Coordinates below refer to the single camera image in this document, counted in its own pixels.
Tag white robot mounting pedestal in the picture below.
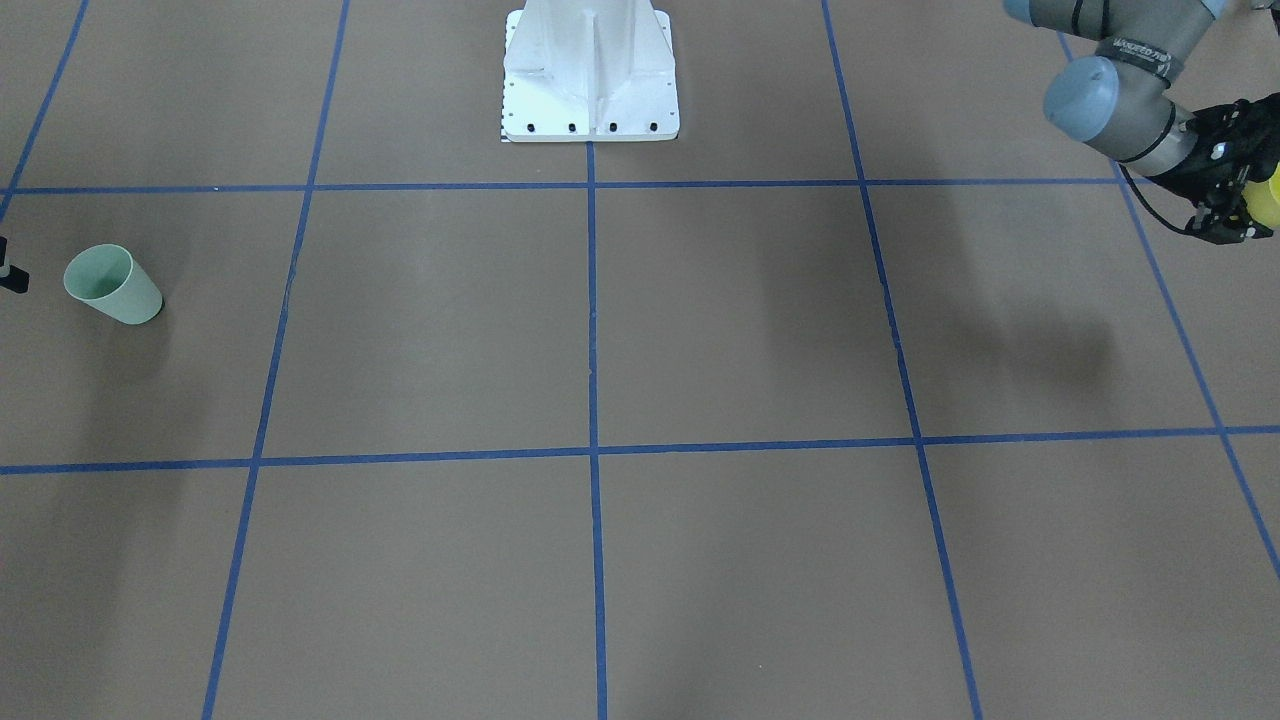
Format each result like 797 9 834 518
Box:
500 1 681 143

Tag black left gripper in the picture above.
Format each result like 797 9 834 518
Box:
1165 95 1279 246

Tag yellow plastic cup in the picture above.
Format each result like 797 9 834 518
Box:
1243 168 1280 231

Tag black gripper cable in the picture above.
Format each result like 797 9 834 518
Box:
1117 165 1196 237

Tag light green plastic cup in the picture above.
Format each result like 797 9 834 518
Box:
63 243 164 325

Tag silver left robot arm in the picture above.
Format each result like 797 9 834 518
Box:
1004 1 1277 245

